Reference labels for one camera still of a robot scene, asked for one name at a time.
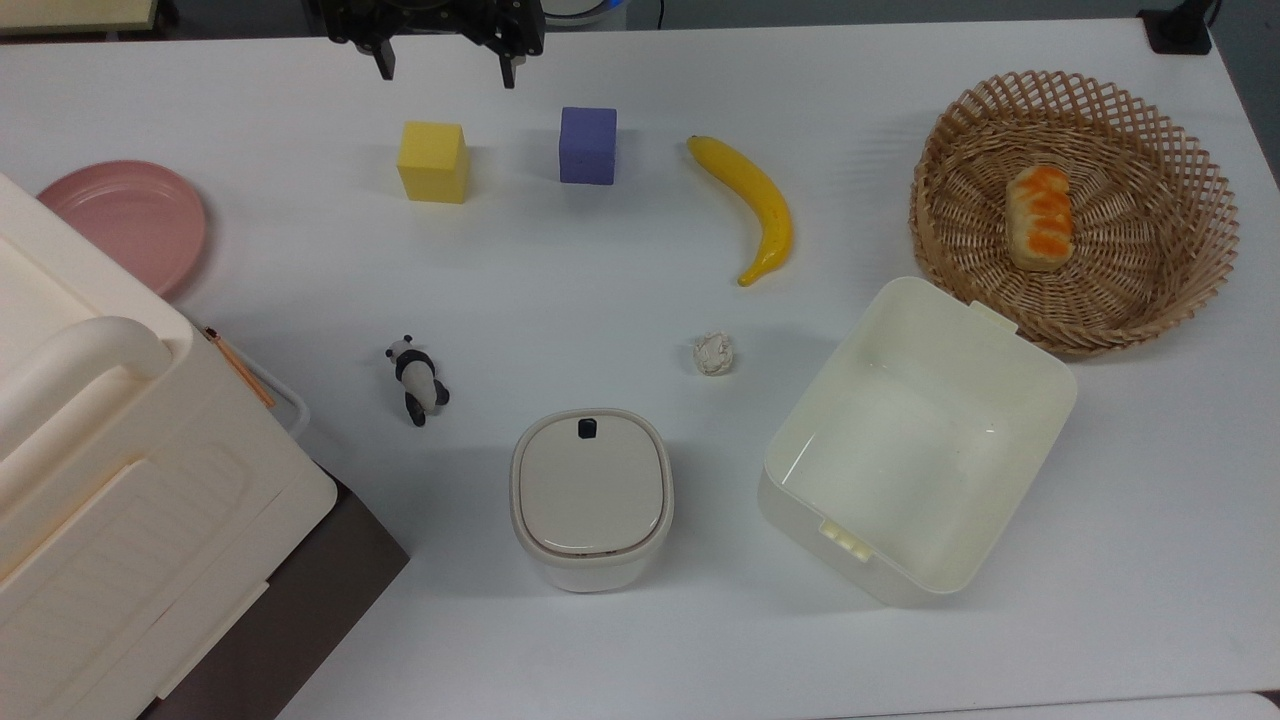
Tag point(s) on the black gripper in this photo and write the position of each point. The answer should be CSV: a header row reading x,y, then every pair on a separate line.
x,y
432,20

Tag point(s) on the white trash can with lid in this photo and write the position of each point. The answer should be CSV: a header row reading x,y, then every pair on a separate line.
x,y
591,495

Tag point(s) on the open cream plastic box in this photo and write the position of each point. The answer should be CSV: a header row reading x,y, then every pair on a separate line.
x,y
915,445

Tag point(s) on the yellow foam cube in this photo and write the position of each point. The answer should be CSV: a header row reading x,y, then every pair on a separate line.
x,y
433,161

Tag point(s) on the purple foam cube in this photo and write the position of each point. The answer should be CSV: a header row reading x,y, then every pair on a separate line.
x,y
588,146

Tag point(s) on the toy panda figure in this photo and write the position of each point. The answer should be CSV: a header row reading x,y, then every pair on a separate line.
x,y
417,379

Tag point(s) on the yellow toy banana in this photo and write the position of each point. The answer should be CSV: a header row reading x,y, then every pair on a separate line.
x,y
759,200

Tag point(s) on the pink plastic plate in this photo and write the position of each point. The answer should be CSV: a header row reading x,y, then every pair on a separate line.
x,y
130,225

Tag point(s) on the orange pencil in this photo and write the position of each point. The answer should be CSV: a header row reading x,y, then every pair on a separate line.
x,y
240,368

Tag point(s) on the crumpled white paper ball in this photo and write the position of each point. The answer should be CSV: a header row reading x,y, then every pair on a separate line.
x,y
713,354

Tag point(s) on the large cream storage cabinet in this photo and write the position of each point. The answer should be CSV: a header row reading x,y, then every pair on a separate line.
x,y
120,520

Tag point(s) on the dark brown board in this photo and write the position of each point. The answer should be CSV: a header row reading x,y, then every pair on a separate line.
x,y
300,610

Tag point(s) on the toy bread with orange stripes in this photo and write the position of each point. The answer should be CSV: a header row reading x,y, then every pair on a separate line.
x,y
1039,217

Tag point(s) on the woven wicker basket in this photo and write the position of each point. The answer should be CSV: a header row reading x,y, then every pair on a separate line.
x,y
1130,290

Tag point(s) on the black clamp mount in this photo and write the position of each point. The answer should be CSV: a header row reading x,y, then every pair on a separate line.
x,y
1178,27

